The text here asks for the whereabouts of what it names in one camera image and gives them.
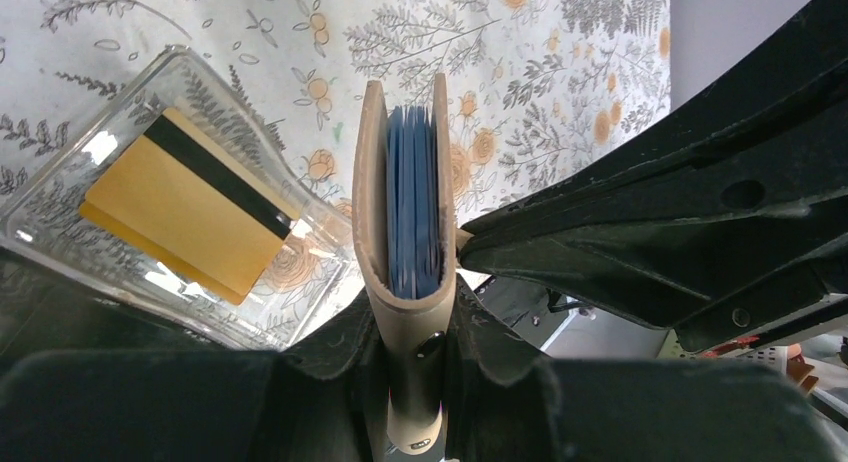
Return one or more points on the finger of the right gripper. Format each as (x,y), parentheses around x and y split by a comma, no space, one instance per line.
(725,220)

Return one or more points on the floral patterned table mat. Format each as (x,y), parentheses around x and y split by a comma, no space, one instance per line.
(537,90)

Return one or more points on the clear transparent card holder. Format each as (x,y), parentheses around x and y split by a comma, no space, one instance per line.
(312,279)

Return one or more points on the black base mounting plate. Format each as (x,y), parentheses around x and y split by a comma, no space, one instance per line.
(536,313)

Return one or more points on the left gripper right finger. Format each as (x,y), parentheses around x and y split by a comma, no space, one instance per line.
(505,400)

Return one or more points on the smoky black card holder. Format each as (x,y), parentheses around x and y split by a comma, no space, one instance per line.
(42,310)

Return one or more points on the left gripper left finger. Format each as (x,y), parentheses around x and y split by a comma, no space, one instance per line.
(324,399)

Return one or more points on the gold magnetic stripe cards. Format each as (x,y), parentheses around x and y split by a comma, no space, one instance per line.
(178,196)

